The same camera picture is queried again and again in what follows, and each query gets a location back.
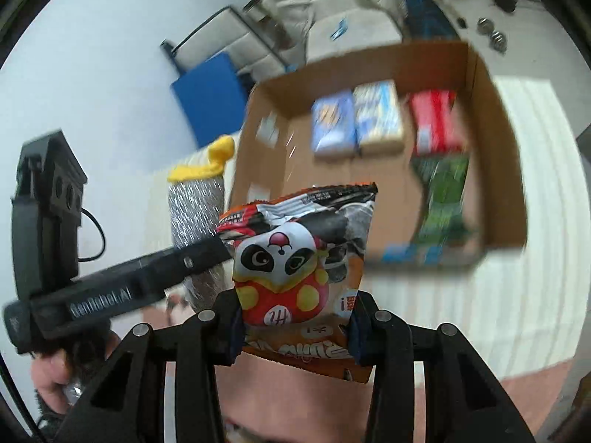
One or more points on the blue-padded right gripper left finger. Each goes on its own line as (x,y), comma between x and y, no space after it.
(124,402)

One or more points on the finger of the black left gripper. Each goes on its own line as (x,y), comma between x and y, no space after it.
(166,268)

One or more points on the silver glitter yellow-tipped pouch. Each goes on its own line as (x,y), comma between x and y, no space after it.
(196,198)

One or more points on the orange panda snack bag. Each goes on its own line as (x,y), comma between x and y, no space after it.
(297,268)

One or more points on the green snack packet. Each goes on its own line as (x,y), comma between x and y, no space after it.
(443,177)

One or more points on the light blue tissue pack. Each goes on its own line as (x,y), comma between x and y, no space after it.
(333,126)

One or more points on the red snack packet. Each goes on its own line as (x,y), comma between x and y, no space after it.
(436,130)

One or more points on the person's left hand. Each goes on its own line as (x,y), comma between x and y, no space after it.
(54,374)

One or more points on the striped cream tablecloth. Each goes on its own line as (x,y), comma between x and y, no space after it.
(423,260)

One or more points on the blue foam mat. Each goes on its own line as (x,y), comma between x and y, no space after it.
(212,99)

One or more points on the white folding chair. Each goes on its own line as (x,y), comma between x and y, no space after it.
(226,32)

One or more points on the open cardboard box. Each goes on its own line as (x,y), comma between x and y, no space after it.
(274,156)

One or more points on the white padded chair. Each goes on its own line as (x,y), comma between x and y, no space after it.
(351,30)

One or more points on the chrome dumbbell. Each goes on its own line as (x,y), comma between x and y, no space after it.
(485,26)
(498,41)

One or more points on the blue black weight bench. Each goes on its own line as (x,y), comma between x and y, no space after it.
(426,21)

